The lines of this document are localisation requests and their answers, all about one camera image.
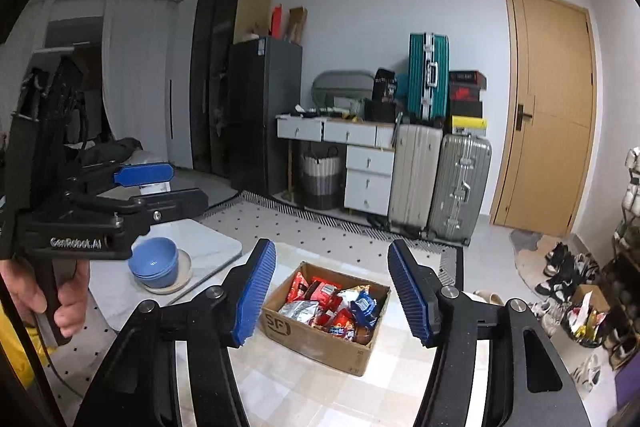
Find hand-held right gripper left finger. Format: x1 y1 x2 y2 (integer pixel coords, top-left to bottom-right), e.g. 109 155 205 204
87 238 277 427

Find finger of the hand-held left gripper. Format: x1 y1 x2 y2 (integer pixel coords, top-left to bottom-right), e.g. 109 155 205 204
80 188 208 233
75 163 175 198

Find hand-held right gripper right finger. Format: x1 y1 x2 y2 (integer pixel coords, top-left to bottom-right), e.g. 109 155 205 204
387 239 593 427

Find plain red snack packet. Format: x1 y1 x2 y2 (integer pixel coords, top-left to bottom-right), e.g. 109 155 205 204
290 272 313 303

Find grey purple chip packet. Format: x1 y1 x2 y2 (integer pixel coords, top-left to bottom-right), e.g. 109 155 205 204
277 299 321 325

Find blue cookie packet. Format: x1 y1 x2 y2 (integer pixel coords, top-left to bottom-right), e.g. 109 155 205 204
350 292 378 328

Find white red noodle snack packet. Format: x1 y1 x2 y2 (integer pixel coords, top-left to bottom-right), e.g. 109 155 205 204
337 284 372 308

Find red cake packet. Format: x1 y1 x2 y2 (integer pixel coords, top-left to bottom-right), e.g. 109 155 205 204
310 279 342 308

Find brown cardboard box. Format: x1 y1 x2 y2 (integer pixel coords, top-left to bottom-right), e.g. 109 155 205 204
260 262 392 377

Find person's left hand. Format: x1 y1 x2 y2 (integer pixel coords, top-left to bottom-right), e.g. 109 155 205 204
0 259 91 337

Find blue bowl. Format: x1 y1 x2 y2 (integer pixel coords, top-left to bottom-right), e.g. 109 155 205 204
127 238 180 280
135 267 179 290

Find cream plate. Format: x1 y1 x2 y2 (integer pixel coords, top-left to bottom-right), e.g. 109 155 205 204
142 249 192 295

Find beige slippers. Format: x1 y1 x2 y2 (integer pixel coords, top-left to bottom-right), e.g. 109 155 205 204
472 289 506 308

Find patterned rug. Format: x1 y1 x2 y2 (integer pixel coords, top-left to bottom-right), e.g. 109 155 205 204
197 192 466 290

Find white curtain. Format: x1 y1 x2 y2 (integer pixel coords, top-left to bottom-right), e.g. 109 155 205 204
105 0 178 148

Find dark wardrobe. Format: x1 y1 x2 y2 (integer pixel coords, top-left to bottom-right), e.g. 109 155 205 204
190 0 273 178

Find beige suitcase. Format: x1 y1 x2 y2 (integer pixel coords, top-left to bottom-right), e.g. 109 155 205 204
389 123 445 235

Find silver suitcase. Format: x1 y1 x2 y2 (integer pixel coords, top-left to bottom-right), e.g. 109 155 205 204
429 133 492 245

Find door mat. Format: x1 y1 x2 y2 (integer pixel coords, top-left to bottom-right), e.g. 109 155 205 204
510 227 576 298

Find grey fridge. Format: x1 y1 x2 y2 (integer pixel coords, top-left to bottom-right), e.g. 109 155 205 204
227 36 303 198

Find white dresser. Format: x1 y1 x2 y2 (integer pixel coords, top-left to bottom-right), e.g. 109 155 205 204
276 113 398 217

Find woven laundry basket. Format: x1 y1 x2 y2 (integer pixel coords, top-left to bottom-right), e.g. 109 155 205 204
300 146 345 210

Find pile of shoes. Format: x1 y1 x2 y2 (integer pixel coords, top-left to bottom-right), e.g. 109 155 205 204
535 242 601 303

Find yellow black shoe box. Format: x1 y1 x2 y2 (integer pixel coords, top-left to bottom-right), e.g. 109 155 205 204
450 116 488 135

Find white sneaker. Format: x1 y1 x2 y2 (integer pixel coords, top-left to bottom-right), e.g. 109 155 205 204
570 354 603 393

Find red black shoe box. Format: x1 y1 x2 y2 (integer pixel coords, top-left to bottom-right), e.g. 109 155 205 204
449 87 486 102

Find oval mirror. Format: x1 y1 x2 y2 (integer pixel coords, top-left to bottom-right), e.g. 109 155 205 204
312 69 376 108

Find brown paper bag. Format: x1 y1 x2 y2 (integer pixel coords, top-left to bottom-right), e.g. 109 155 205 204
286 7 308 44

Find black bag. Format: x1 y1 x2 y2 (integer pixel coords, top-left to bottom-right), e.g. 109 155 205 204
372 68 398 102

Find teal suitcase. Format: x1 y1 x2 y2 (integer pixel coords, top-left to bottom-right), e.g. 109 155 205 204
407 33 450 122

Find wooden door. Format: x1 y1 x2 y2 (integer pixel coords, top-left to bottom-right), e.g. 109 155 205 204
489 0 598 238

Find purple gift bag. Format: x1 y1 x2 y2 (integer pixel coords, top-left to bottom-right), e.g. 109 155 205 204
615 367 640 413

